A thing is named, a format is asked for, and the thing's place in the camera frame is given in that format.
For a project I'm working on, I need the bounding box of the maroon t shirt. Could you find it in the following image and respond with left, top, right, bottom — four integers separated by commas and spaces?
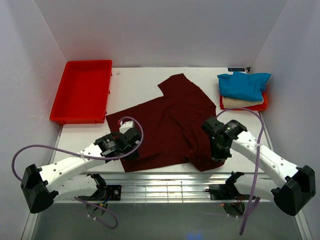
106, 73, 224, 172

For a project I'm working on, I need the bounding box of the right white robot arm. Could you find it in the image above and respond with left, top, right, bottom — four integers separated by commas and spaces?
201, 116, 316, 216

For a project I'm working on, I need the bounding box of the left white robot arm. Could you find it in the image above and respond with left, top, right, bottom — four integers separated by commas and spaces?
20, 117, 144, 214

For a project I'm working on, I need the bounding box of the beige folded t shirt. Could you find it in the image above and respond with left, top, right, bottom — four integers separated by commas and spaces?
221, 96, 264, 109

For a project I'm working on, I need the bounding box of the small red tray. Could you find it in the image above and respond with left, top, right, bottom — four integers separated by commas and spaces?
219, 92, 268, 111

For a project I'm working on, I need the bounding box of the blue folded t shirt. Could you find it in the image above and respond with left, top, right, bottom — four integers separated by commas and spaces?
217, 71, 272, 102

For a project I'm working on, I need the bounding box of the large red tray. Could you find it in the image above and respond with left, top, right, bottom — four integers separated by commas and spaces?
49, 59, 113, 125

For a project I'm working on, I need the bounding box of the small black label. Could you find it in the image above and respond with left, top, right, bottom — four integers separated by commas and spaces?
227, 67, 246, 72

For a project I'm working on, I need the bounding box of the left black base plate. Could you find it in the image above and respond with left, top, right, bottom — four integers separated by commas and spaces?
79, 185, 122, 202

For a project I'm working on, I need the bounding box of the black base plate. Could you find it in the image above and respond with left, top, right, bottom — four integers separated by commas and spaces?
79, 185, 122, 202
205, 184, 250, 200

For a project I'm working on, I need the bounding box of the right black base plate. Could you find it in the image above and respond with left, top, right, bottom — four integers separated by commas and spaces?
205, 184, 250, 200

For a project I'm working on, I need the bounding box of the aluminium rail frame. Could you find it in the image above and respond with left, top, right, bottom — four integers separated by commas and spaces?
53, 173, 278, 204

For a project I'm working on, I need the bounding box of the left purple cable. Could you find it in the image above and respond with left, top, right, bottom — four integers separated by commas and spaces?
11, 116, 145, 230

